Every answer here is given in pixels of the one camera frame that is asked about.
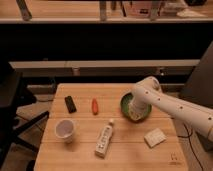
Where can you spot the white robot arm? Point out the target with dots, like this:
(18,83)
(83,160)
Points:
(148,92)

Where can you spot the white paper cup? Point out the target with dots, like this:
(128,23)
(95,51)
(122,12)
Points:
(65,130)

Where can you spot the black rectangular block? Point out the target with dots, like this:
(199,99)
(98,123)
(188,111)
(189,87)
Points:
(70,104)

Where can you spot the orange carrot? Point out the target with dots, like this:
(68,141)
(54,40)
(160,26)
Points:
(95,108)

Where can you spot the wooden shelf rail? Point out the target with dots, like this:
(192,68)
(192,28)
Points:
(105,68)

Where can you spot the white plastic bottle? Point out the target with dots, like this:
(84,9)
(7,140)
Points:
(104,139)

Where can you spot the black office chair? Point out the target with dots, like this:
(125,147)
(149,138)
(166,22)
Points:
(13,94)

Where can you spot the white sponge block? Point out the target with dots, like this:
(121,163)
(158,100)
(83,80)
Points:
(154,137)

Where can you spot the green ceramic bowl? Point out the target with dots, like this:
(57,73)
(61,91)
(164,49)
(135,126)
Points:
(124,105)

